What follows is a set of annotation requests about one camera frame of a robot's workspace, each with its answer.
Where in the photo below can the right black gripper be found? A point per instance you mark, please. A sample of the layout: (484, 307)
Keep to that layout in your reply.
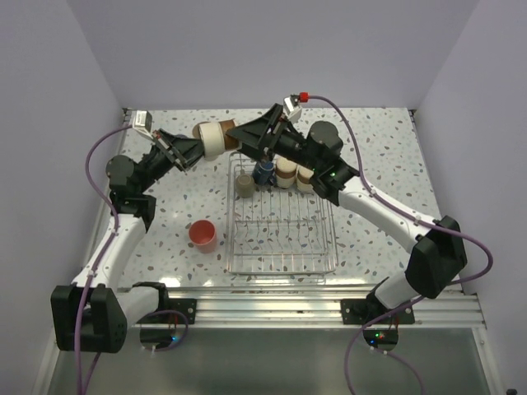
(254, 136)

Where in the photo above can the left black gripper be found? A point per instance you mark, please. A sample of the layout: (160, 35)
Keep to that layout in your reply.
(186, 151)

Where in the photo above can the steel cup with handle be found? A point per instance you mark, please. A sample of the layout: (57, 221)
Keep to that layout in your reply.
(215, 139)

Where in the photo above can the dark blue mug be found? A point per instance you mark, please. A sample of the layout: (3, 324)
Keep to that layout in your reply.
(263, 173)

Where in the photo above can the cream brown-banded cup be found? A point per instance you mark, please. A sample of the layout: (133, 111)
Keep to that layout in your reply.
(285, 172)
(303, 176)

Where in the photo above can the small grey-green mug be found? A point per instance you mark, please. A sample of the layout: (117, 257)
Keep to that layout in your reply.
(245, 185)

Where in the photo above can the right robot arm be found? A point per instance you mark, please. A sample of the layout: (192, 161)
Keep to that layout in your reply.
(435, 247)

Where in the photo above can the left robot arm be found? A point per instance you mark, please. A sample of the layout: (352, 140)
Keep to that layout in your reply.
(132, 211)

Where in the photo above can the red plastic cup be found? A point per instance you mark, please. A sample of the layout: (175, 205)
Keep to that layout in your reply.
(203, 235)

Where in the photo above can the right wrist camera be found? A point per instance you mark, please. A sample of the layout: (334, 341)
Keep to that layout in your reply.
(292, 106)

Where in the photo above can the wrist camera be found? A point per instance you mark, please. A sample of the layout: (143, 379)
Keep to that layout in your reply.
(292, 106)
(141, 122)

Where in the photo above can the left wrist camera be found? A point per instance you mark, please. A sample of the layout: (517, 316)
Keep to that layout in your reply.
(141, 122)

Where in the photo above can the wire dish rack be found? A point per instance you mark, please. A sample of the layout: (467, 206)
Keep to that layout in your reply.
(277, 231)

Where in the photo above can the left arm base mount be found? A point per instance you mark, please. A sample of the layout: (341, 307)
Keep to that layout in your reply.
(177, 312)

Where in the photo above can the aluminium rail frame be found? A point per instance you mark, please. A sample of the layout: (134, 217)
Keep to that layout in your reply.
(233, 307)

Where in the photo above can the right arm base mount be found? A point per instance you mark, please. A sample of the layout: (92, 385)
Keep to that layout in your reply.
(359, 311)

